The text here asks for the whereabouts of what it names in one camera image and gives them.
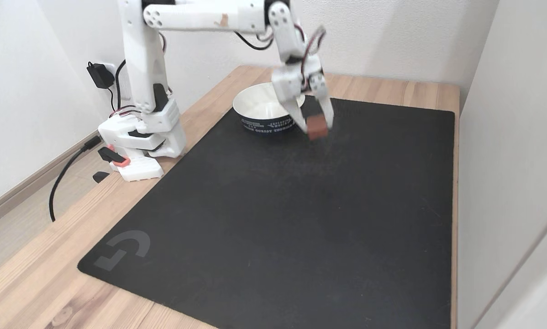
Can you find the orange and black table clamp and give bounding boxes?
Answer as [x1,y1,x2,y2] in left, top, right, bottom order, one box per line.
[93,144,131,184]

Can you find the white and navy bowl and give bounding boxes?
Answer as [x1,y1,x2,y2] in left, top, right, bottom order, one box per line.
[232,82,307,134]

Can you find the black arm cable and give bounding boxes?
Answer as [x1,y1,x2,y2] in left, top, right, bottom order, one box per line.
[234,30,274,51]

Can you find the black adapter cable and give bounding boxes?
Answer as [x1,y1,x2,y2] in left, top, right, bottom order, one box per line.
[111,59,127,112]

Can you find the red toy block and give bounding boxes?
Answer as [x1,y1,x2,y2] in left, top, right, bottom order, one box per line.
[306,115,329,140]

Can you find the black desk mat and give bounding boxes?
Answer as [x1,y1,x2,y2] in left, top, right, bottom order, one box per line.
[77,97,455,329]

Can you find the black power cable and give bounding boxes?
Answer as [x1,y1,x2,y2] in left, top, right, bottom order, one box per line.
[49,135,103,223]

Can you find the black power adapter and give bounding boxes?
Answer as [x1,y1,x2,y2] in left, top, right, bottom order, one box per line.
[87,62,115,90]

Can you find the red and black wrist wires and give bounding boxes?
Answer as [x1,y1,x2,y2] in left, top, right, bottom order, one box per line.
[293,25,326,87]

